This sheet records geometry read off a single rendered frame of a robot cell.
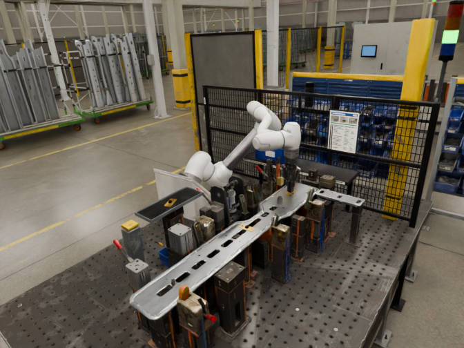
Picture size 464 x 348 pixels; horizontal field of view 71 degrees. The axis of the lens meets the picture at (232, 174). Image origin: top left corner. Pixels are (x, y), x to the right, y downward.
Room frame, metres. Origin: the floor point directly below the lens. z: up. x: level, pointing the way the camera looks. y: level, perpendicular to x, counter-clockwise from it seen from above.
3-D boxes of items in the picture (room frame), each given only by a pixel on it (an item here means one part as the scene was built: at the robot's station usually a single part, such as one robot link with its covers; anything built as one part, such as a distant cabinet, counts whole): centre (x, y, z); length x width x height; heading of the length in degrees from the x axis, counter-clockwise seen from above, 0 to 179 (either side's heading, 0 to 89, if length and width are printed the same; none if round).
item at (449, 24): (1.88, -1.21, 1.97); 0.07 x 0.07 x 0.06
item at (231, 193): (1.72, 0.02, 0.94); 0.18 x 0.13 x 0.49; 139
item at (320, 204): (1.69, -0.49, 0.87); 0.12 x 0.09 x 0.35; 49
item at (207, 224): (1.49, 0.16, 0.89); 0.13 x 0.11 x 0.38; 49
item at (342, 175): (2.33, -0.50, 1.02); 0.90 x 0.22 x 0.03; 49
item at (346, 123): (2.22, -0.80, 1.30); 0.23 x 0.02 x 0.31; 49
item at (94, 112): (9.13, 3.16, 0.88); 1.91 x 1.01 x 1.76; 142
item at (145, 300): (1.49, -0.06, 1.00); 1.38 x 0.22 x 0.02; 139
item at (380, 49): (7.83, -3.75, 1.22); 1.60 x 0.54 x 2.45; 50
